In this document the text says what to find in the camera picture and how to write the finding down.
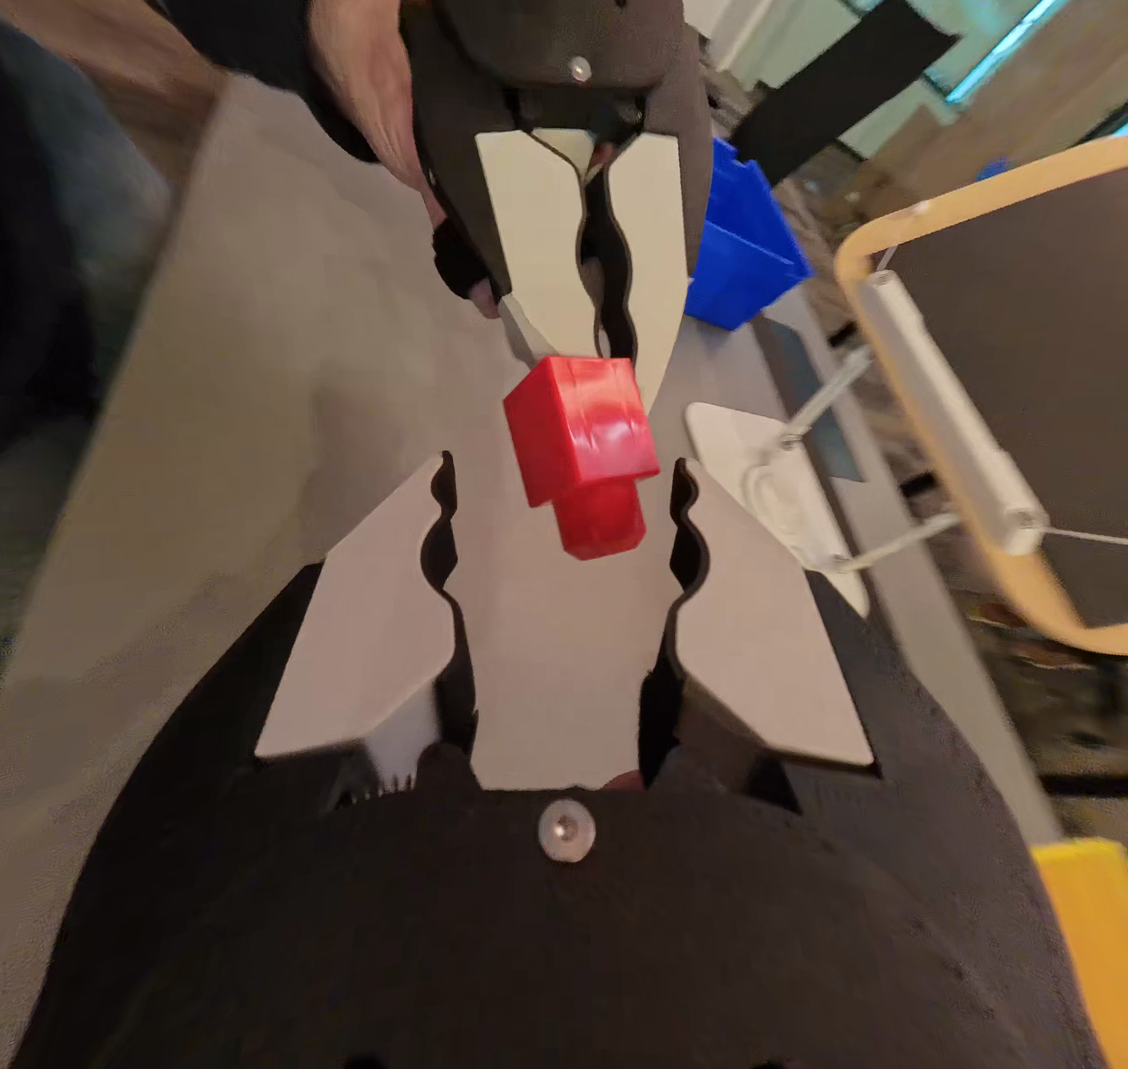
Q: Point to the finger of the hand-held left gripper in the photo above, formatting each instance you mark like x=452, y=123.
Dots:
x=653, y=241
x=530, y=206

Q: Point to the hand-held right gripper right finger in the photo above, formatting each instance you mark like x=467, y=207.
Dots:
x=776, y=647

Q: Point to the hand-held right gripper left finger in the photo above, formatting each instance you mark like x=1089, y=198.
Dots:
x=362, y=647

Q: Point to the red toy block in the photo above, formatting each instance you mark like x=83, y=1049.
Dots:
x=573, y=435

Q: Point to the person's left hand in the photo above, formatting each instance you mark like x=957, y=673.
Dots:
x=362, y=47

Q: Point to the blue plastic bin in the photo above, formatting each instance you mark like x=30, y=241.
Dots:
x=749, y=259

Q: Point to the black pillar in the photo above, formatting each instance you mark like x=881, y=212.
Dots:
x=846, y=83

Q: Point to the yellow plastic bin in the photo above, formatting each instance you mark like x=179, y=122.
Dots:
x=1084, y=946

